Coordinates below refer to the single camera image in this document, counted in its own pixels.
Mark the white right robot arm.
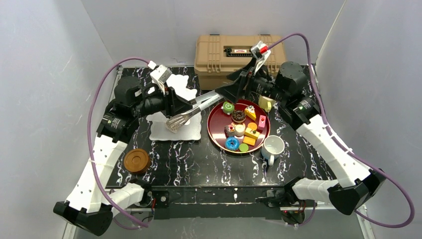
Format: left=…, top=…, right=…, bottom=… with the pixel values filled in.
left=216, top=61, right=386, bottom=215

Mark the brown wooden coaster stack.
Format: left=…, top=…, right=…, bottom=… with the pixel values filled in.
left=123, top=148, right=152, bottom=174

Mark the white three-tier dessert stand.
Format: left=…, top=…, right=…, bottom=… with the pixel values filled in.
left=146, top=75, right=202, bottom=141

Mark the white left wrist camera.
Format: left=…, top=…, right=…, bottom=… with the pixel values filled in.
left=147, top=61, right=172, bottom=96

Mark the black base frame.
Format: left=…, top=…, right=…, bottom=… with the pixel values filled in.
left=99, top=184, right=330, bottom=221

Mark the yellow cake slice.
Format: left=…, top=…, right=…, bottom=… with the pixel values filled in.
left=244, top=105, right=257, bottom=121

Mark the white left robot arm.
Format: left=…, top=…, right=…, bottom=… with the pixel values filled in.
left=53, top=75, right=196, bottom=236

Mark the white round cream puff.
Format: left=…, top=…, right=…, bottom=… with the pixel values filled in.
left=234, top=123, right=246, bottom=137

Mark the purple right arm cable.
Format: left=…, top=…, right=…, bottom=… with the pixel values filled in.
left=267, top=32, right=416, bottom=229

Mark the chocolate glazed donut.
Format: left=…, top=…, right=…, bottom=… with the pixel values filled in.
left=231, top=110, right=246, bottom=123

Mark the tan plastic toolbox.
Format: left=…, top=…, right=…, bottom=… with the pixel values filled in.
left=194, top=34, right=281, bottom=90

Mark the green round macaron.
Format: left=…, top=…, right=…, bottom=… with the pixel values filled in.
left=238, top=143, right=249, bottom=152

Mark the pale green ceramic mug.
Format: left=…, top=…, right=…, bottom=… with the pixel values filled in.
left=258, top=96, right=276, bottom=113

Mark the white mug blue base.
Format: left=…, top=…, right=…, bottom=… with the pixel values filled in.
left=261, top=135, right=285, bottom=166

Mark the orange square cake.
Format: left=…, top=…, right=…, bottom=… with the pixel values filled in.
left=243, top=136, right=256, bottom=146

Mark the pink cake with cherry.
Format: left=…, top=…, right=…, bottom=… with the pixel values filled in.
left=257, top=115, right=267, bottom=131

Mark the orange round cookie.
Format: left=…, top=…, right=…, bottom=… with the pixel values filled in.
left=247, top=122, right=258, bottom=131

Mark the blue sprinkled donut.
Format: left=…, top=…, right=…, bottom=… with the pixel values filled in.
left=224, top=136, right=240, bottom=151

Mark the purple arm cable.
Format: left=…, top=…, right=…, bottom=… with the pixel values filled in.
left=87, top=57, right=156, bottom=229
left=267, top=32, right=416, bottom=229

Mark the green swirl roll cake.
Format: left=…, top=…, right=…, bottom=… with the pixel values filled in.
left=221, top=101, right=235, bottom=115

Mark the red round tray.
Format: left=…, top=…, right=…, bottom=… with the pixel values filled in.
left=207, top=100, right=271, bottom=154

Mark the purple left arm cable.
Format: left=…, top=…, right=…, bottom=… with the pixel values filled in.
left=87, top=57, right=156, bottom=229

